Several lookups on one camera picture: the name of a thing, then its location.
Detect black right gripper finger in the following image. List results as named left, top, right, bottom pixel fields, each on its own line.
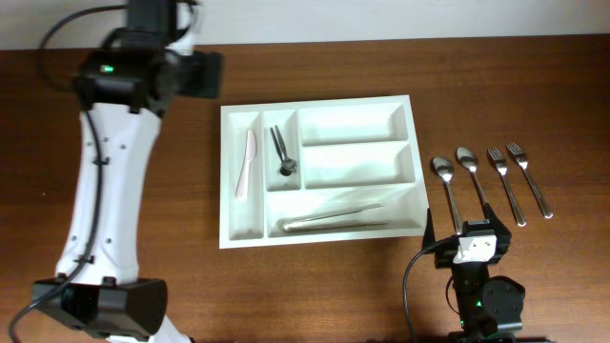
left=421, top=208, right=436, bottom=251
left=483, top=203, right=512, bottom=238

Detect steel spoon tray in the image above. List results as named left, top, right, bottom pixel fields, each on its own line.
left=432, top=156, right=463, bottom=234

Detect pale pink plastic knife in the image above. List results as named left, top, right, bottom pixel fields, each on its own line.
left=235, top=130, right=257, bottom=199

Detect long steel tongs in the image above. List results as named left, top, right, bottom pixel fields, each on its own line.
left=278, top=204, right=386, bottom=233

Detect small dark metal tongs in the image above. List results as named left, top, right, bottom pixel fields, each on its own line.
left=270, top=126, right=297, bottom=176

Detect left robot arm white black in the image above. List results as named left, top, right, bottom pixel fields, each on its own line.
left=30, top=1, right=223, bottom=342

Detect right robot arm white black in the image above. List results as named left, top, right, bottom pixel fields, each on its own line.
left=421, top=204, right=525, bottom=342

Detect steel fork inner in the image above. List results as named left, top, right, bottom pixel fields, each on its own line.
left=487, top=148, right=526, bottom=227

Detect steel fork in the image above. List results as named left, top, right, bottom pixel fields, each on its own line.
left=487, top=148, right=526, bottom=227
left=506, top=142, right=554, bottom=219

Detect steel fork outer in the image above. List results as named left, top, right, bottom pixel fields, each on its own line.
left=506, top=142, right=554, bottom=219

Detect white plastic cutlery tray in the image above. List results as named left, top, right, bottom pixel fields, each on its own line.
left=219, top=95, right=430, bottom=249

